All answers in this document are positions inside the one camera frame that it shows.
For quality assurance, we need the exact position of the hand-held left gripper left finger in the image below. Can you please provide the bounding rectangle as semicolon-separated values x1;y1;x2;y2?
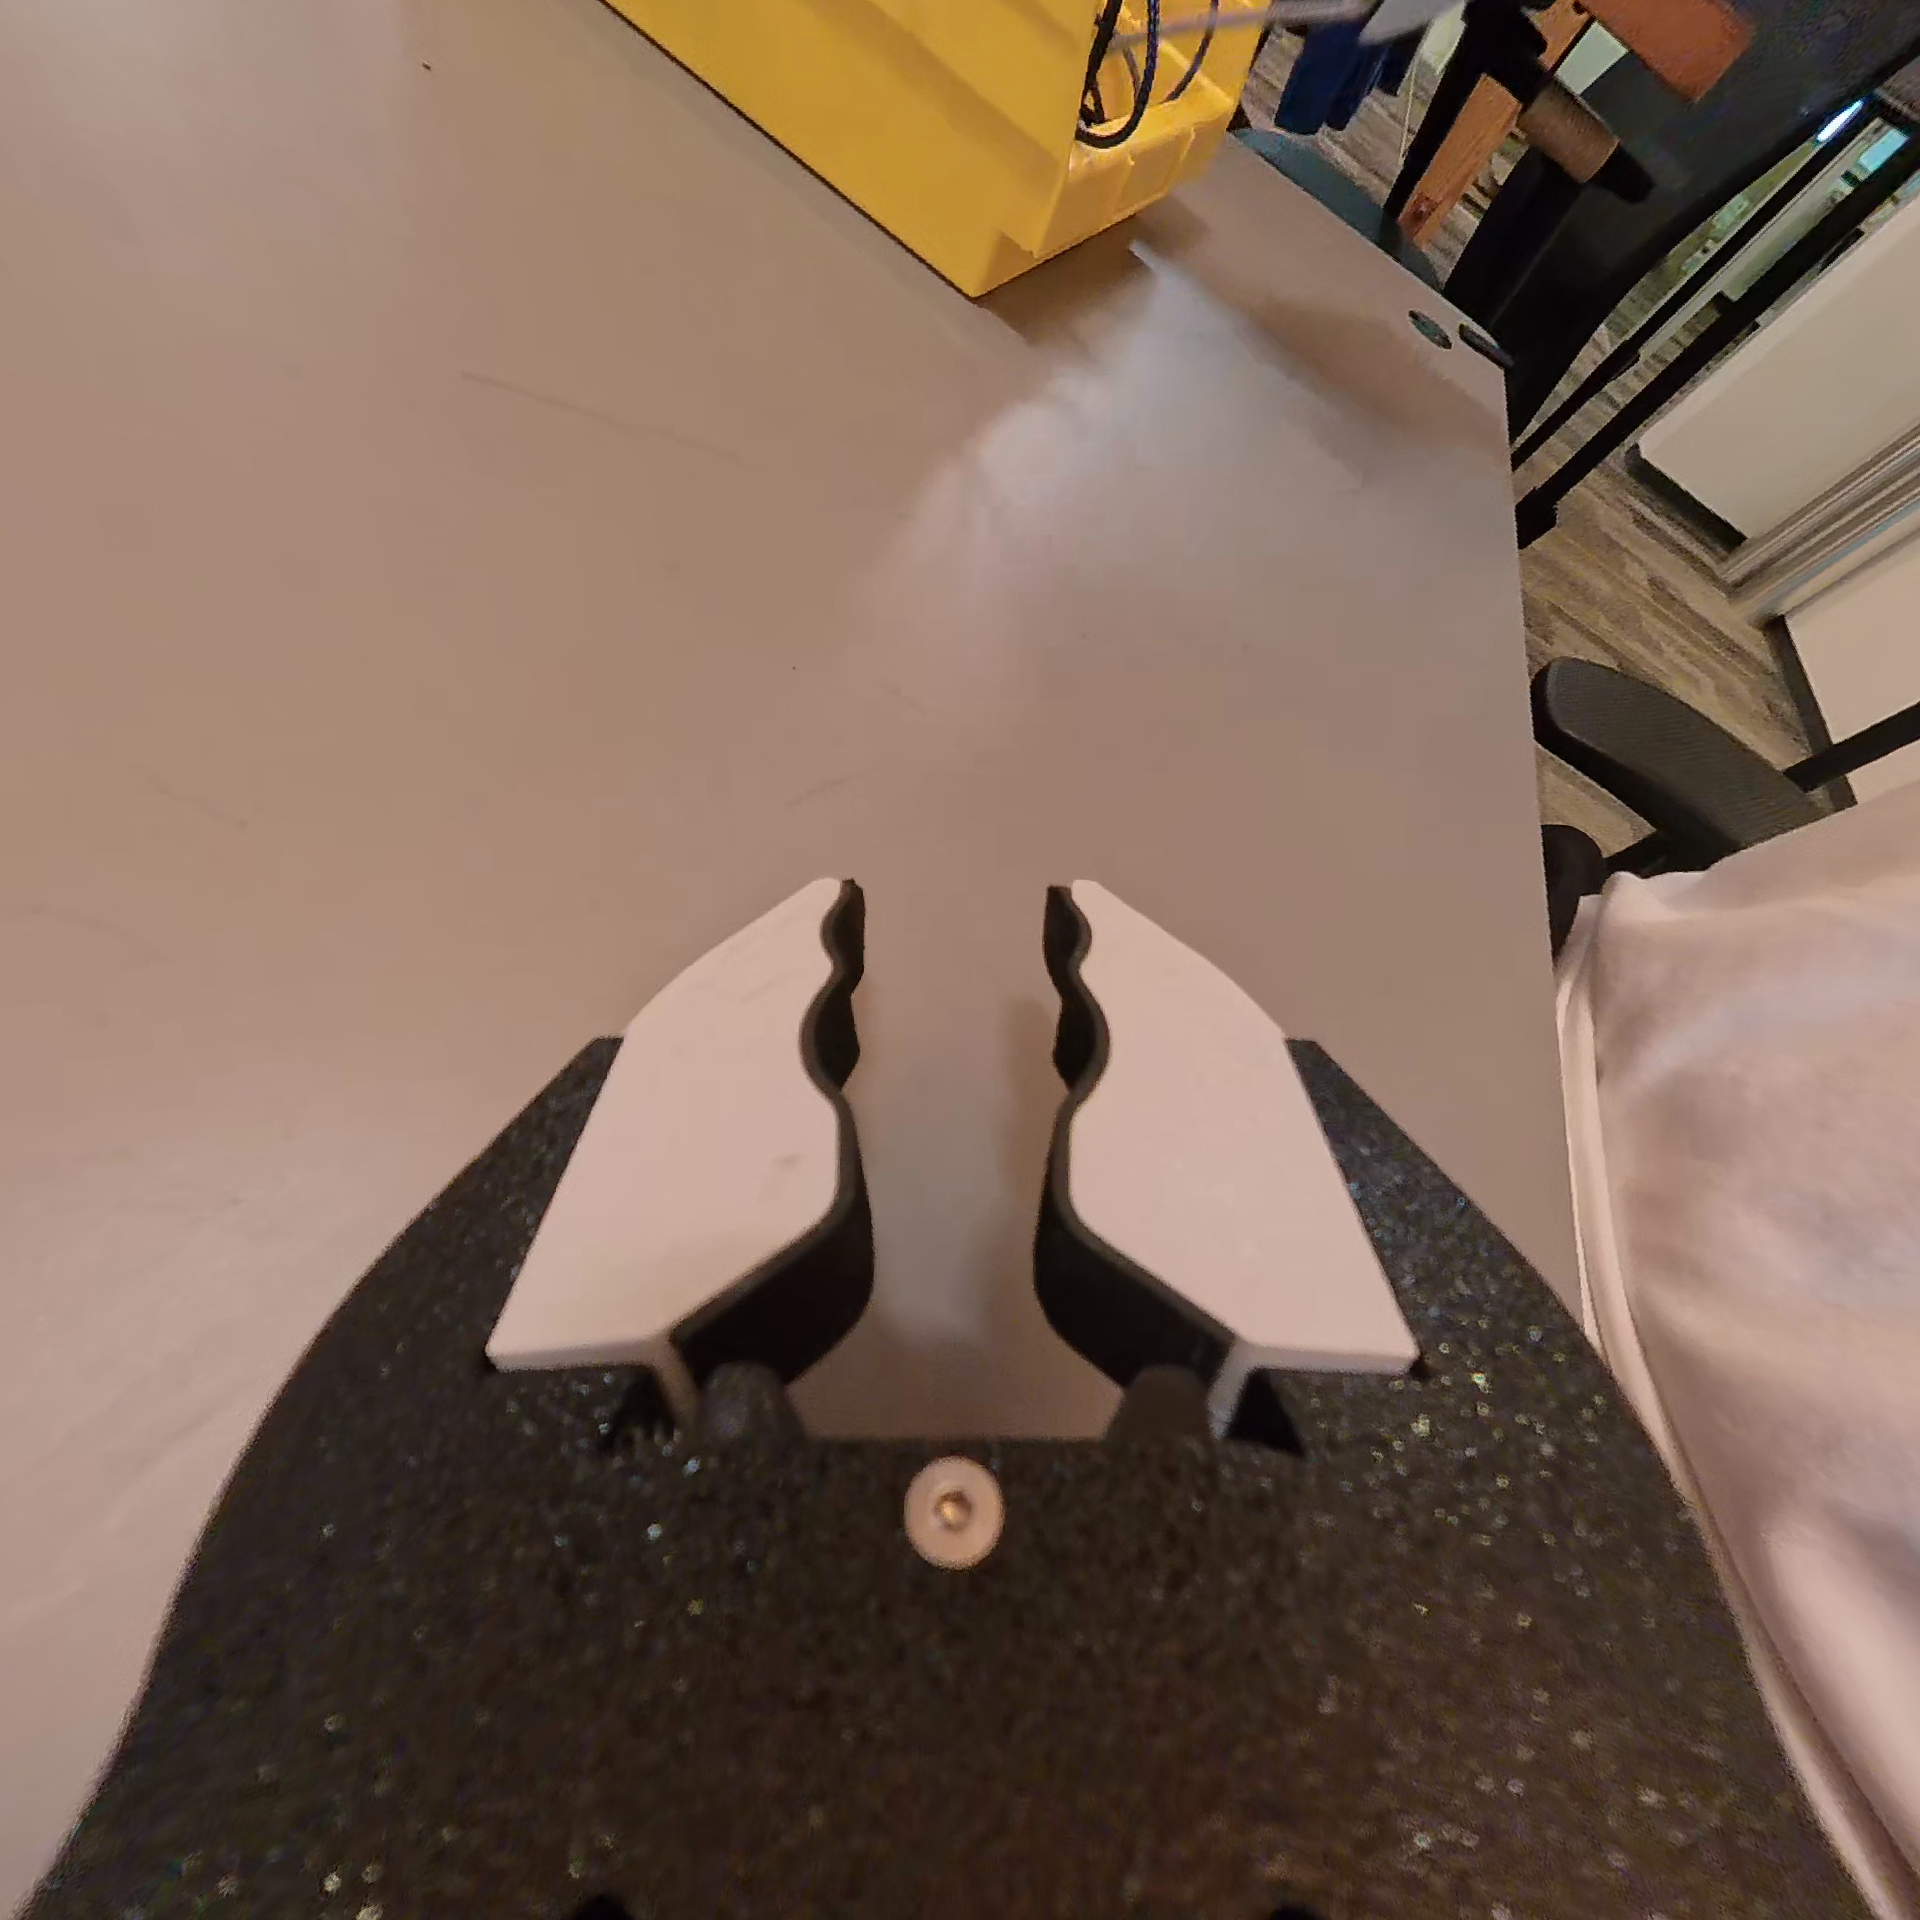
484;877;874;1384

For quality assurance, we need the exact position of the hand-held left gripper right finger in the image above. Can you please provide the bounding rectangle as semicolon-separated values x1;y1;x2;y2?
1032;877;1422;1384

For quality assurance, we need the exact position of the person in white shirt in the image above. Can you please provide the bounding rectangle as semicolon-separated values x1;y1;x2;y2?
1552;786;1920;1920

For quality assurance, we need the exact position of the yellow plastic bin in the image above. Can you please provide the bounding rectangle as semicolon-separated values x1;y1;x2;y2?
600;0;1269;299

